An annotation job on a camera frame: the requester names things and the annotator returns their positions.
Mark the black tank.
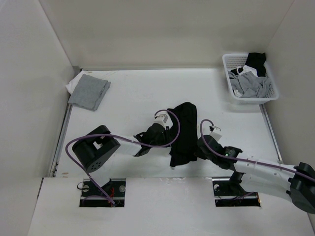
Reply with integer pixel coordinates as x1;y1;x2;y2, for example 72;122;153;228
168;102;198;167
245;53;266;77

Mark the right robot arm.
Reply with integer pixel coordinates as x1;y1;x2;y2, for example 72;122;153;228
197;135;315;214

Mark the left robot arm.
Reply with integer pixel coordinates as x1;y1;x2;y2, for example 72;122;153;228
72;123;181;196

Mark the grey tank top in basket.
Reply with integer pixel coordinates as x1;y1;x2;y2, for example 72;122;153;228
228;71;271;98

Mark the folded grey tank top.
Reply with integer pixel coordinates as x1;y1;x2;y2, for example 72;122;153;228
68;74;111;111

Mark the white tank top in basket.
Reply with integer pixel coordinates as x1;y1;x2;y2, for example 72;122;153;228
231;65;257;98

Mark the folded white tank top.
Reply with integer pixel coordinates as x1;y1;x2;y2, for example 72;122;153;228
65;74;83;94

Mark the black tank top in basket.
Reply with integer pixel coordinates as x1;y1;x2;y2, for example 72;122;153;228
245;53;266;77

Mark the white plastic laundry basket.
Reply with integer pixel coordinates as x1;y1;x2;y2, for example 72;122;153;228
222;53;279;105

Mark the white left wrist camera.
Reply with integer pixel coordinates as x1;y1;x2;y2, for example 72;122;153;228
154;114;173;129

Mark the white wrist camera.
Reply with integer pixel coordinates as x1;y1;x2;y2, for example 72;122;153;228
209;125;222;142
154;114;173;129

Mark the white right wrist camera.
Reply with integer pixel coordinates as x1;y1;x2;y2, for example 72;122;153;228
209;125;222;142

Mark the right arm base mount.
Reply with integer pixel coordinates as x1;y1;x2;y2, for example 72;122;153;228
212;172;260;207

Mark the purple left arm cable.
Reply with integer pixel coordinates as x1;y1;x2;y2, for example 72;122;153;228
65;109;182;205

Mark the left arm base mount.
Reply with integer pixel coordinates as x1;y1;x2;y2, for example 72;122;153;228
77;179;126;207

